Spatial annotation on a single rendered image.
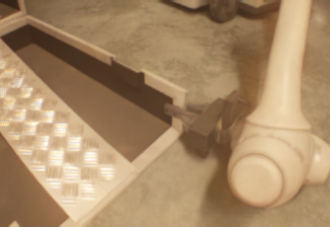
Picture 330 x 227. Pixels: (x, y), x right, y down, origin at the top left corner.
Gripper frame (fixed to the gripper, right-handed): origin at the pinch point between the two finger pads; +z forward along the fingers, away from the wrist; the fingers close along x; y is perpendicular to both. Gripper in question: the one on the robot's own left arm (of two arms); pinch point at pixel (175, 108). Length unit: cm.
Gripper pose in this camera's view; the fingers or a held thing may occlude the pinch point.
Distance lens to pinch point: 65.6
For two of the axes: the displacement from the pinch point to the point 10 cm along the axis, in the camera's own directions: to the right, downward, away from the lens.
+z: -7.7, -3.2, 5.5
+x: 6.3, -5.3, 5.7
